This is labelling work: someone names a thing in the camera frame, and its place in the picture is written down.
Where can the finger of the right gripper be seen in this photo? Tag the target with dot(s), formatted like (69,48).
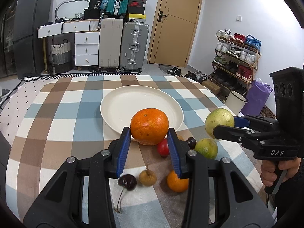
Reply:
(243,121)
(233,134)

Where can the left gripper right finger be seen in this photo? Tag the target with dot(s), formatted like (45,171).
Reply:
(178,150)

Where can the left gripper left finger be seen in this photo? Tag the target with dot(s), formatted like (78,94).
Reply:
(119,150)

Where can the dark cherry without stem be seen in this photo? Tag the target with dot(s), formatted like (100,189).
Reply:
(191,141)

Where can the pale yellow passion fruit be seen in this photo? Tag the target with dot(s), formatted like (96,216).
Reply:
(218,117)

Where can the green yellow passion fruit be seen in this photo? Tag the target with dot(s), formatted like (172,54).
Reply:
(207,147)

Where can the small orange mandarin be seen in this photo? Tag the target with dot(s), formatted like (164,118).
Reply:
(176,184)

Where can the dark cherry with stem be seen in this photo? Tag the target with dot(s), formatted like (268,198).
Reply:
(127,182)

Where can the large orange mandarin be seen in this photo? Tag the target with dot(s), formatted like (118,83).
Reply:
(149,126)

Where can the brown longan with stem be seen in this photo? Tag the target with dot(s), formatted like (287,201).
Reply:
(147,177)

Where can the red cherry tomato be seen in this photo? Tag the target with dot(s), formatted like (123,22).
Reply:
(163,148)

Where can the white enamel bucket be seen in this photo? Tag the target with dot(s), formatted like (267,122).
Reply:
(235,102)

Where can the purple bag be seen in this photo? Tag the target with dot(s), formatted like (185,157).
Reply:
(257,96)

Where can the cream round plate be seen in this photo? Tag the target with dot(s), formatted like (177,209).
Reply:
(121,104)

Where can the checkered tablecloth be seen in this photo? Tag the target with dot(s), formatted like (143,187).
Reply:
(69,123)

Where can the wooden shoe rack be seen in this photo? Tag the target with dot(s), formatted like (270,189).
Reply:
(235,62)

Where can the woven laundry basket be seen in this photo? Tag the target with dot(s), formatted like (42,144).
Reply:
(62,57)

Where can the dotted white mat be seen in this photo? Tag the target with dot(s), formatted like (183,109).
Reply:
(24,101)

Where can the silver aluminium suitcase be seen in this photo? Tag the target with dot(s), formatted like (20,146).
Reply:
(133,46)

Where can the beige suitcase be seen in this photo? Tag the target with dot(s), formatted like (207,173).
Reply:
(110,43)

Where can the wooden door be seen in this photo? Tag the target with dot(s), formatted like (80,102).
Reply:
(173,32)

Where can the white drawer cabinet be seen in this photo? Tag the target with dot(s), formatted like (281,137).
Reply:
(86,39)

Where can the stack of shoe boxes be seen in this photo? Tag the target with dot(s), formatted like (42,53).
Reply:
(136,11)

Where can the black refrigerator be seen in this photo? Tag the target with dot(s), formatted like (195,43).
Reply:
(27,47)

